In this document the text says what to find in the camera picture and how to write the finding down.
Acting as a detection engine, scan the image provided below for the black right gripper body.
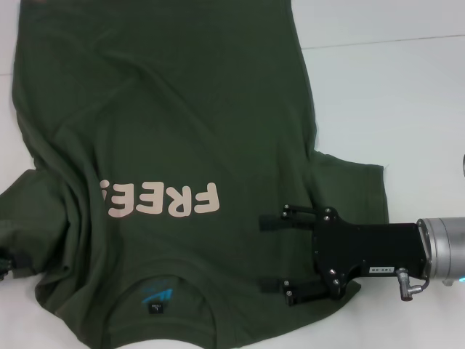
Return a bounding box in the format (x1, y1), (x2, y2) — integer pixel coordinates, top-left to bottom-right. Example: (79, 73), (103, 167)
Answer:
(312, 206), (426, 300)

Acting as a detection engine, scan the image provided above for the dark green FREE t-shirt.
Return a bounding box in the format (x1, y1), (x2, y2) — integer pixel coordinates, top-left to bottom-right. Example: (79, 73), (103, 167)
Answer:
(0, 0), (390, 349)

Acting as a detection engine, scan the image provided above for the silver angled cable plug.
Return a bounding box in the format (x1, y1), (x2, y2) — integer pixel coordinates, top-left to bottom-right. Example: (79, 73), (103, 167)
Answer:
(395, 268), (432, 303)

